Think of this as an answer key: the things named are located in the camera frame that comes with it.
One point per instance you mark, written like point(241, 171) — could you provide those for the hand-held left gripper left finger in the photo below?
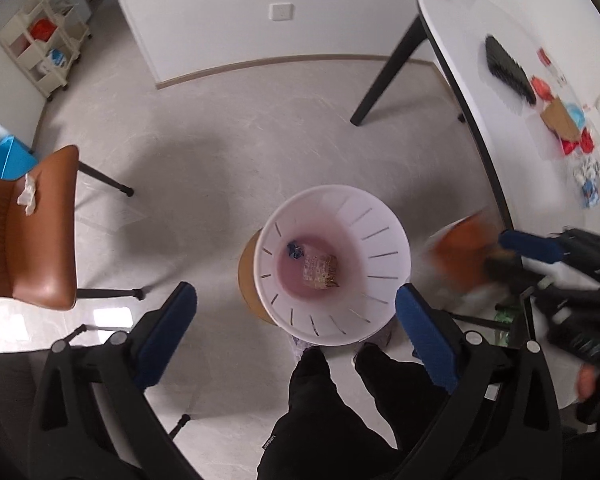
point(166, 340)

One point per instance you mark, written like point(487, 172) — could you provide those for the person's shoe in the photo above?
point(380, 340)
point(298, 347)

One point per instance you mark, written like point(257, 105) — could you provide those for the round wooden stool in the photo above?
point(247, 280)

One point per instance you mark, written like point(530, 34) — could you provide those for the brown snack packet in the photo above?
point(321, 271)

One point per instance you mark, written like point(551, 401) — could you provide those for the person's right shoe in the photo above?
point(380, 340)

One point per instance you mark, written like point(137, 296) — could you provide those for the clear plastic packaging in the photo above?
point(537, 130)

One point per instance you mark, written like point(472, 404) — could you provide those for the person's black trousers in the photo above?
point(330, 420)

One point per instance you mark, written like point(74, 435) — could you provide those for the white plastic trash bin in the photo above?
point(350, 240)

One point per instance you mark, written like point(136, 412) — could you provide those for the brown leather chair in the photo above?
point(35, 240)

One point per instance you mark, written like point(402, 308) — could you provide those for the white crumpled wrapper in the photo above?
point(585, 171)

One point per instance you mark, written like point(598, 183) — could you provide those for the white wall socket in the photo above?
point(281, 11)

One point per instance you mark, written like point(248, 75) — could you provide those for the small blue white packet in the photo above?
point(591, 195)

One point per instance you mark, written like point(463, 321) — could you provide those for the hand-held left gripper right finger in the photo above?
point(426, 340)

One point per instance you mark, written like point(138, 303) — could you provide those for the brown cardboard piece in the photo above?
point(560, 120)

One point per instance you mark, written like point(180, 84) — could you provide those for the person's left shoe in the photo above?
point(298, 347)

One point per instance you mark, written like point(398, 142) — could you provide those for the small blue wrapper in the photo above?
point(295, 250)

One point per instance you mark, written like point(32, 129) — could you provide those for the red crumpled wrapper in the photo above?
point(586, 141)

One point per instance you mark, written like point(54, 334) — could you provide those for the orange snack packet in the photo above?
point(462, 252)

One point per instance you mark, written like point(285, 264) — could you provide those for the person's right hand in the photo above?
point(587, 382)

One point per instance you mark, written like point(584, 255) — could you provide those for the white crumpled tissue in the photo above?
point(28, 195)

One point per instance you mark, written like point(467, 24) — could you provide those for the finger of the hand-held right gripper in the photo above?
point(530, 247)
point(510, 267)

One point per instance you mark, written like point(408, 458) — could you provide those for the blue plastic container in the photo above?
point(10, 157)

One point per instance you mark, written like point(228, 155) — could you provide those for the red white box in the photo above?
point(545, 56)

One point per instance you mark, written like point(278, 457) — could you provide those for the white shelf cart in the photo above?
point(35, 52)

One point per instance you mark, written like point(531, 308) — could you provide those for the red bag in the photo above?
point(42, 30)

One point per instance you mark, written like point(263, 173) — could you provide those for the green printed object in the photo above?
point(505, 317)

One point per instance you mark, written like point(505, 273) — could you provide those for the blue face mask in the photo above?
point(576, 115)

